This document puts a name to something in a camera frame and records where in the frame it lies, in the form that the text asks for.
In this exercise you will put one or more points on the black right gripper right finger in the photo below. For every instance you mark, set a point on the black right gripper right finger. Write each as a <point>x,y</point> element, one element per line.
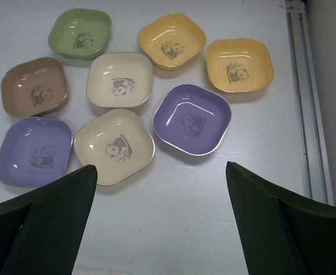
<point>281,232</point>

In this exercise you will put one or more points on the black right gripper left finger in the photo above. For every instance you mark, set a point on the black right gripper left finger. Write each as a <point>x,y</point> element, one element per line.
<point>41,230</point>

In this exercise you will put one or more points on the purple panda plate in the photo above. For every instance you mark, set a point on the purple panda plate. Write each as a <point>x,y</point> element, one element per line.
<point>192,119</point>
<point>35,152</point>

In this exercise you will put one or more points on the brown panda plate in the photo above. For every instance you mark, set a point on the brown panda plate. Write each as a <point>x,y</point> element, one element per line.
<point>34,88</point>

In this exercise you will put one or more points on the cream panda plate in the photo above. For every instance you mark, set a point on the cream panda plate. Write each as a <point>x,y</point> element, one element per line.
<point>120,80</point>
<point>117,144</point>

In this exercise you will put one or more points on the yellow panda plate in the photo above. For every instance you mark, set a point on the yellow panda plate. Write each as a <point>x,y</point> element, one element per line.
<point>171,41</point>
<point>239,65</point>

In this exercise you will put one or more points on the green panda plate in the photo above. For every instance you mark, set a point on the green panda plate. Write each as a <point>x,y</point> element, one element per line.
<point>80,33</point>

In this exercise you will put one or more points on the aluminium rail right edge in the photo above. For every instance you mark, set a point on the aluminium rail right edge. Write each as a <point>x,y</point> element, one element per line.
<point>316,172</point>

